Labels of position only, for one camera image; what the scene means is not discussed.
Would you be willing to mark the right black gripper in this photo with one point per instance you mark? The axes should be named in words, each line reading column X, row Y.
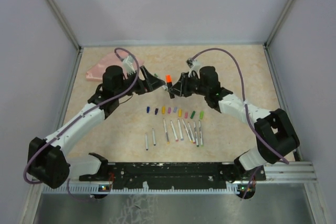
column 180, row 88

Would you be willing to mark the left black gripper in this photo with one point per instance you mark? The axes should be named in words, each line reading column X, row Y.
column 150, row 83

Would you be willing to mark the orange capped black highlighter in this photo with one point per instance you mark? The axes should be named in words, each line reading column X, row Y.
column 168, row 81

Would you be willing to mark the light green pen cap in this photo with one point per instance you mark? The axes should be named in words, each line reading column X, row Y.
column 201, row 115

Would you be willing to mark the magenta capped marker pen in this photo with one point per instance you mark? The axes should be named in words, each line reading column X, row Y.
column 191, row 133

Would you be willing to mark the dark green capped marker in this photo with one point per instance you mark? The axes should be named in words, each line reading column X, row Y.
column 196, row 134

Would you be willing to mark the lavender marker pen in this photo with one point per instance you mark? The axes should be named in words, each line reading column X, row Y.
column 180, row 130

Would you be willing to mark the light green capped marker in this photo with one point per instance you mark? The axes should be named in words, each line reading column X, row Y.
column 200, row 134

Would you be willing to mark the pink capped marker pen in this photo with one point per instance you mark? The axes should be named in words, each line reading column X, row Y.
column 174, row 131

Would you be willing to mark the orange white marker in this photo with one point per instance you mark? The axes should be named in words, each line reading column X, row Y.
column 166, row 132

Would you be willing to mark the blue capped marker pen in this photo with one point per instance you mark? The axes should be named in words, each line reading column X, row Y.
column 146, row 142

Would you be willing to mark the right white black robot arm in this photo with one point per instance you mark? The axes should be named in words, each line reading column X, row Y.
column 275, row 135

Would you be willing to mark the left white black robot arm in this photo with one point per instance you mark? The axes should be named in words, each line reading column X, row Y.
column 47, row 162

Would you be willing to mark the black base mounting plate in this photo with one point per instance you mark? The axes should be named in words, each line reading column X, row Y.
column 204, row 175

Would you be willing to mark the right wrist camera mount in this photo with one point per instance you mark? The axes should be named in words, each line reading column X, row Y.
column 194, row 66

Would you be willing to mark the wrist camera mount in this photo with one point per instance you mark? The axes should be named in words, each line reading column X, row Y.
column 194, row 66
column 127, row 65

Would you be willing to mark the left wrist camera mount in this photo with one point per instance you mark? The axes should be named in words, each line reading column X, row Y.
column 127, row 65

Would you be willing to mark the aluminium frame rail left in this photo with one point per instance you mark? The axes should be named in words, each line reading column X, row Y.
column 62, row 21

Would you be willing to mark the aluminium frame rail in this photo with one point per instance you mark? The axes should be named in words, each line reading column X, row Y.
column 279, row 23
column 62, row 21

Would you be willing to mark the white slotted cable duct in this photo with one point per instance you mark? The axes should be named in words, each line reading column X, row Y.
column 101, row 189

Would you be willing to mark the aluminium frame rail right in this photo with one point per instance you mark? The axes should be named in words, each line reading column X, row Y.
column 279, row 23

